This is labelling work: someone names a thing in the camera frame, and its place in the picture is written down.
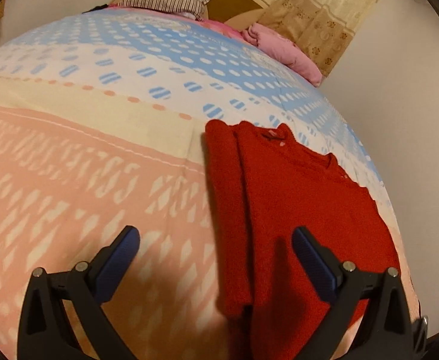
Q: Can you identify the red knit sweater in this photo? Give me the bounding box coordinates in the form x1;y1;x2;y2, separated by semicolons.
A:
205;120;399;359

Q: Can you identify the polka dot bed cover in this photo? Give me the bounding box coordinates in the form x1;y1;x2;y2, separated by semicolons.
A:
0;9;420;359

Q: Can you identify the striped pillow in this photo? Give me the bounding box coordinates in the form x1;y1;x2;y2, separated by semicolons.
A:
115;0;210;20

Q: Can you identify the beige curtain behind headboard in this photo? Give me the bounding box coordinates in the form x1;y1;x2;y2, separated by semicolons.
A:
258;0;379;77

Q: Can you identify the pink pillow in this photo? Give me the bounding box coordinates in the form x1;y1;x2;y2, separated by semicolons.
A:
241;23;323;87

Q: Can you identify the pink bed sheet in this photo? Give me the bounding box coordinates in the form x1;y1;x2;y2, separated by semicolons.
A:
106;4;245;42

